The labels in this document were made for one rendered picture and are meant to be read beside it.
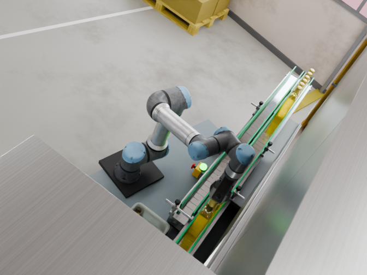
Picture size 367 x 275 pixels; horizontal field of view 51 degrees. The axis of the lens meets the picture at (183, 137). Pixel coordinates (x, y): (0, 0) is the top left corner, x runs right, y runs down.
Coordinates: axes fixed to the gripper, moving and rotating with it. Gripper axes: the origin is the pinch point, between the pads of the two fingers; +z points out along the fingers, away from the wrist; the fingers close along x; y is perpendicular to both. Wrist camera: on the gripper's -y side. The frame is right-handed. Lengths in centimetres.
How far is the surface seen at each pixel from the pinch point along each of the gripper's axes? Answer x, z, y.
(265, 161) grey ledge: -11, 30, 73
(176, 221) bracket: 10.6, 31.5, -1.0
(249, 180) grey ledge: -9, 30, 52
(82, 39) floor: 216, 119, 168
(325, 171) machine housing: -15, -95, -55
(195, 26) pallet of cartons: 143, 105, 283
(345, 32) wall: -8, 42, 331
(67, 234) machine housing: 9, -95, -92
